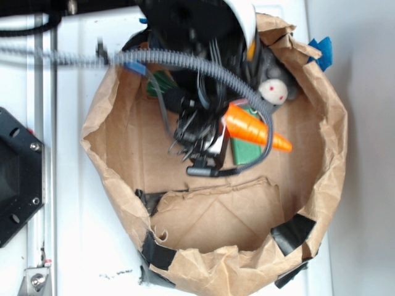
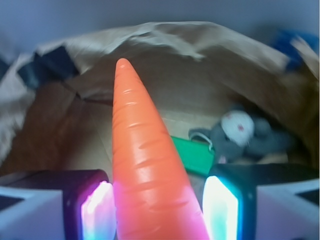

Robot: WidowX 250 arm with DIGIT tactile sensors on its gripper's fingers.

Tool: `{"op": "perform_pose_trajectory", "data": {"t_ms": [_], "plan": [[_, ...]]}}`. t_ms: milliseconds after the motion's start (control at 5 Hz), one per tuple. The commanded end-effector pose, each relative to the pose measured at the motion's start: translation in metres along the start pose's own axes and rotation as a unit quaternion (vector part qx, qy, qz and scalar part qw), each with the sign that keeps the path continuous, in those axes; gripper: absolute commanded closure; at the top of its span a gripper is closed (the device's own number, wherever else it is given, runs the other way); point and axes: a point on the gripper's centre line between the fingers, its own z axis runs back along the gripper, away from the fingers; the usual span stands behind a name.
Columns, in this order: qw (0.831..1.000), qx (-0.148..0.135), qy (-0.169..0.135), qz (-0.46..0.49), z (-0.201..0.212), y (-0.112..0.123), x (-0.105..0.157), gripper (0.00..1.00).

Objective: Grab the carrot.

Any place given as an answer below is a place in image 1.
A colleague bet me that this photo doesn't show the grey corrugated cable conduit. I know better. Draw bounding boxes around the grey corrugated cable conduit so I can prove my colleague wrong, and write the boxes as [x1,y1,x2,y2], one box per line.
[0,43,275,178]

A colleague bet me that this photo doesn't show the black tape lower left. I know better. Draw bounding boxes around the black tape lower left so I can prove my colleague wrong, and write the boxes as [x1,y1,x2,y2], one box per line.
[141,231,177,271]

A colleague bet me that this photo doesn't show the orange toy carrot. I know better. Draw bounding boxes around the orange toy carrot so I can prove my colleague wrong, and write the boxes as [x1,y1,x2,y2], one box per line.
[224,102,293,153]

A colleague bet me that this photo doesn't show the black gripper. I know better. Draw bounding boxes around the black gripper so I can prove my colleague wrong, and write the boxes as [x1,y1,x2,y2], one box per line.
[162,87,229,176]

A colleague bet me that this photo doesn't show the white plastic tray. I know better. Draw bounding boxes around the white plastic tray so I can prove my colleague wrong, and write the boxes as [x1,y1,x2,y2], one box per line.
[54,1,333,295]

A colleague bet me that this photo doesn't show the brown paper bag bin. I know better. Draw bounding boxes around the brown paper bag bin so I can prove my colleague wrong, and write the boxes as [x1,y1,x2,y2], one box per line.
[81,14,347,295]

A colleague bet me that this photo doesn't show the grey plush donkey toy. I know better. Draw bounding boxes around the grey plush donkey toy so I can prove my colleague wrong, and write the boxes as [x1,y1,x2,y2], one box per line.
[259,47,298,110]

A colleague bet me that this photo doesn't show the blue tape piece right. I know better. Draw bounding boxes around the blue tape piece right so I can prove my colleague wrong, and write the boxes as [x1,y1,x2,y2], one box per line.
[308,36,333,72]

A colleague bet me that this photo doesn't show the aluminium extrusion rail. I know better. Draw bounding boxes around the aluminium extrusion rail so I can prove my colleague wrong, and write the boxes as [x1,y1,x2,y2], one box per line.
[27,14,59,296]

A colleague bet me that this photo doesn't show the black tape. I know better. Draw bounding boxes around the black tape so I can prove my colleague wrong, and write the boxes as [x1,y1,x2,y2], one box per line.
[270,214,316,256]
[141,231,177,271]

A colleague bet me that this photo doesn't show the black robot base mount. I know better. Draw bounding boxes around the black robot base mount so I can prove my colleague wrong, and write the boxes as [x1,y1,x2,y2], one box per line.
[1,107,44,247]

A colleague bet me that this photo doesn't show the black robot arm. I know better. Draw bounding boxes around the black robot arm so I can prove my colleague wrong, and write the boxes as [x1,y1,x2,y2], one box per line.
[1,1,263,178]

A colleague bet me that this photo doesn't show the black tape lower right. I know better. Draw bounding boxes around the black tape lower right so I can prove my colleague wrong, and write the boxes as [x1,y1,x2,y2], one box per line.
[270,214,316,256]

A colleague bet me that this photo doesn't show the metal corner bracket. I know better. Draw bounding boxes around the metal corner bracket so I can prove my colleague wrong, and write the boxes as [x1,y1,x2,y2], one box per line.
[17,267,52,296]

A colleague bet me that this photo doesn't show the green wooden block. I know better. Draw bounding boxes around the green wooden block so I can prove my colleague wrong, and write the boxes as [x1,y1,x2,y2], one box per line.
[231,108,262,165]

